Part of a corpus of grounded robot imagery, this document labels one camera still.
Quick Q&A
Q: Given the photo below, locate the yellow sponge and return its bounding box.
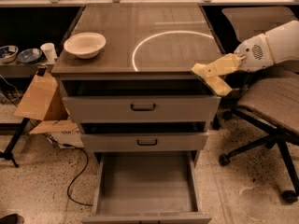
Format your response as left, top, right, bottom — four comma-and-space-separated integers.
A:
192, 63, 233, 97

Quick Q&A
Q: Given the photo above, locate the grey top drawer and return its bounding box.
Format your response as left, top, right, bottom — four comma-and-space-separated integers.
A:
63, 79, 220, 123

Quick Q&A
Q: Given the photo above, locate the grey drawer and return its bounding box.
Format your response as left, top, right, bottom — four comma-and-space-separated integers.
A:
63, 79, 220, 123
82, 151, 211, 224
81, 122, 208, 152

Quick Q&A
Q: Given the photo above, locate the black shoe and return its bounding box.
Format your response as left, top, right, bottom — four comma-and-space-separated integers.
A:
0, 214, 24, 224

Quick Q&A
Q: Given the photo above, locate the grey bottom drawer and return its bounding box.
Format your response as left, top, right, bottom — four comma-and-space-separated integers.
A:
82, 151, 211, 224

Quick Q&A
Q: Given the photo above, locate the black cable on floor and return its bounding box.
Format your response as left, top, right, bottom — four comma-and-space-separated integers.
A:
46, 133, 94, 207

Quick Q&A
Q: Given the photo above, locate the cardboard box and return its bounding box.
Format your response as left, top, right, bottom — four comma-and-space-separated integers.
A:
14, 72, 83, 148

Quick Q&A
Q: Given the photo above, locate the grey middle drawer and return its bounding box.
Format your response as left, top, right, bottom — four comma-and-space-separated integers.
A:
81, 122, 208, 152

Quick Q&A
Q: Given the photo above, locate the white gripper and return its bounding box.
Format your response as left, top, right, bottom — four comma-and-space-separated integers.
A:
202, 34, 274, 77

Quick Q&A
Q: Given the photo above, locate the white paper cup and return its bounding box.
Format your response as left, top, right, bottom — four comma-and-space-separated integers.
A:
40, 43, 57, 62

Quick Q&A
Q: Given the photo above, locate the white bowl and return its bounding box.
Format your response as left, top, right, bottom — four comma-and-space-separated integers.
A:
0, 45, 19, 63
64, 32, 106, 59

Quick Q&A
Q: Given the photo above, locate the white bowl at left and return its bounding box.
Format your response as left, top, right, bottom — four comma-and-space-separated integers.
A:
0, 45, 19, 63

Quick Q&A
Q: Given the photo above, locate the grey office chair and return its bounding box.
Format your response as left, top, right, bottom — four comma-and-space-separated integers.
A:
219, 7, 299, 203

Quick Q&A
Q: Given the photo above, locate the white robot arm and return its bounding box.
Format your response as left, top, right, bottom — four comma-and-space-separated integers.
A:
200, 21, 299, 77

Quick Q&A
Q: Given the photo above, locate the black tripod stand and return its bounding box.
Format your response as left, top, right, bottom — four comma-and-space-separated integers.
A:
0, 118, 29, 168

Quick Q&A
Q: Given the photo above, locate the grey drawer cabinet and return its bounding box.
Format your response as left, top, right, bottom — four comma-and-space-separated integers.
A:
50, 3, 232, 165

